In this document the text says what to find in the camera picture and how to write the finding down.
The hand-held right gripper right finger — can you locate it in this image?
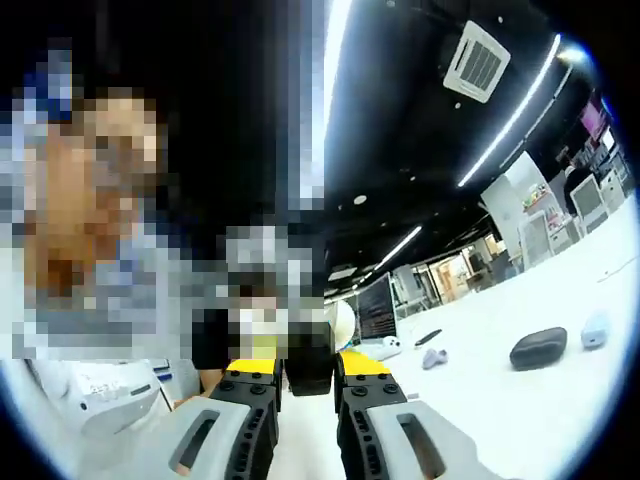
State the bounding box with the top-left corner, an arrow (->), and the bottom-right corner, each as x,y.
335,349 -> 479,480

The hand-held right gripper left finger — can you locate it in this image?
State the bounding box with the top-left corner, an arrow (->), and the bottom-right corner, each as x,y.
167,357 -> 285,480

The black googly-eyed earbud case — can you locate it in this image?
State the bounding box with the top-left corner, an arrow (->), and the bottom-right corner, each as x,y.
284,327 -> 335,397

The lavender earbud case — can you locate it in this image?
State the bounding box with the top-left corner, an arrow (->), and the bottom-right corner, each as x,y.
422,348 -> 450,371

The black oval earbud case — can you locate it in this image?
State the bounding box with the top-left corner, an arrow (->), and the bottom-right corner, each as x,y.
509,326 -> 569,372

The light blue earbud case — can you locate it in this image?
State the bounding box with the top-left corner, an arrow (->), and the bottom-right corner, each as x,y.
580,311 -> 613,350

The open laptop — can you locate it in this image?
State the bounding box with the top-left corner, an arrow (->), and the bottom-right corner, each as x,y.
355,272 -> 400,347

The white rounded gadget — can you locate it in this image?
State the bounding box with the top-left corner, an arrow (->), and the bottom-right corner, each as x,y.
370,335 -> 404,362

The long ceiling light strip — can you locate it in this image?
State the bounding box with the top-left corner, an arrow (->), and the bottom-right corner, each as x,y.
324,0 -> 354,151
374,225 -> 424,271
457,33 -> 562,189

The white table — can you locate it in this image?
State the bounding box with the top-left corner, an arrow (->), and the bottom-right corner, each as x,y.
189,197 -> 640,480

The person's white shirt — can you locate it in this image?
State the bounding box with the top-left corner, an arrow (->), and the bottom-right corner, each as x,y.
9,357 -> 201,471

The white square pillar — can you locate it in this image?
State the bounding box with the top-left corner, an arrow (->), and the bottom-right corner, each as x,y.
480,152 -> 556,274

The white mesh office chair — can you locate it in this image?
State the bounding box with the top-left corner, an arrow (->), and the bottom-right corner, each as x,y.
518,209 -> 552,267
571,174 -> 610,235

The white ceiling air conditioner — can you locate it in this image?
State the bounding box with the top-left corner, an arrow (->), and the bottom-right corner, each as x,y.
442,19 -> 512,104

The pink wall screen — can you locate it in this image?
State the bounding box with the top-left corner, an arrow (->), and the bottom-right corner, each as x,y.
579,92 -> 614,142

